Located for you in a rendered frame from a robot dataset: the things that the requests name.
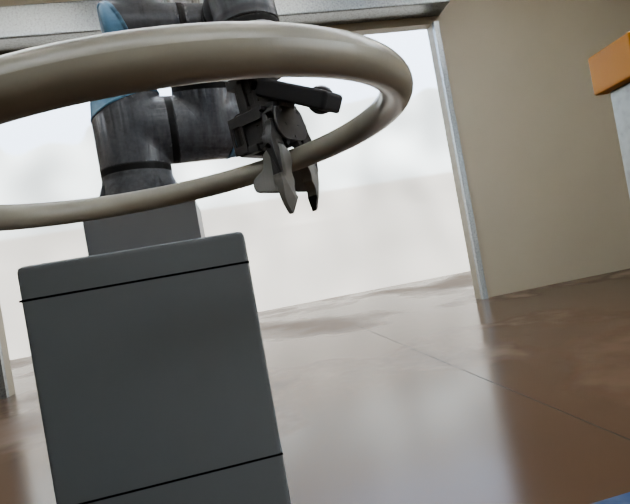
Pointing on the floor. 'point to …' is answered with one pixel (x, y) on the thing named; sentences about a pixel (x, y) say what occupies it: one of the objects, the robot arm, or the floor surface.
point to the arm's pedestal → (154, 376)
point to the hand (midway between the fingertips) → (305, 201)
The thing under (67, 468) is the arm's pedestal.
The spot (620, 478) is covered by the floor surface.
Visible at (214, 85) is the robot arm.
